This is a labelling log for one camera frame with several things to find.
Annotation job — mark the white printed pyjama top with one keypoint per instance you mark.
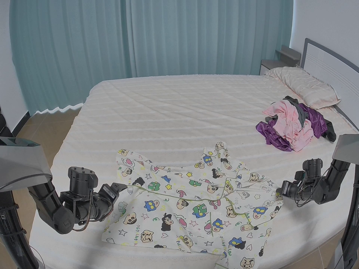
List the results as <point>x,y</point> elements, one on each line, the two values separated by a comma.
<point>196,206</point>

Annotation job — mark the cream pillow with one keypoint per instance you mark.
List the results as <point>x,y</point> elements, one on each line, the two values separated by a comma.
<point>308,88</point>

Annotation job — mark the blue-green curtain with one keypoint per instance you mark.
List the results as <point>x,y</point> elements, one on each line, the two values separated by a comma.
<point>182,24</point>

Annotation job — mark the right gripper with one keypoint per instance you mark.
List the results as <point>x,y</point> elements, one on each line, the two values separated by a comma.
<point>290,189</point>

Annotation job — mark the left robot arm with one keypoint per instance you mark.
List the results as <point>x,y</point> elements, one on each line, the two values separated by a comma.
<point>47,200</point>

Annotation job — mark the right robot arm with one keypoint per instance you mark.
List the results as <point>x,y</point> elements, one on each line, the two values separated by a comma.
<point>339,164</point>

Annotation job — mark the bed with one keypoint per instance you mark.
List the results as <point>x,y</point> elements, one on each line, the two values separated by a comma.
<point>182,108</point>

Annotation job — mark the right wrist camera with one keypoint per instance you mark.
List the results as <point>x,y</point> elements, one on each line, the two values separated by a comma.
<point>299,176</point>

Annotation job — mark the pile of clothes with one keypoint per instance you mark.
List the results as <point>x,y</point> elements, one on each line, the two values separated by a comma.
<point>291,125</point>

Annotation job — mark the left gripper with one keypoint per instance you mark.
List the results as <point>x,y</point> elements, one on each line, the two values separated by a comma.
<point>108,193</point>

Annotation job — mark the grey bedside table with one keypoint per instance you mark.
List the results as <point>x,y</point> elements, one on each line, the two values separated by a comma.
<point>277,63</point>

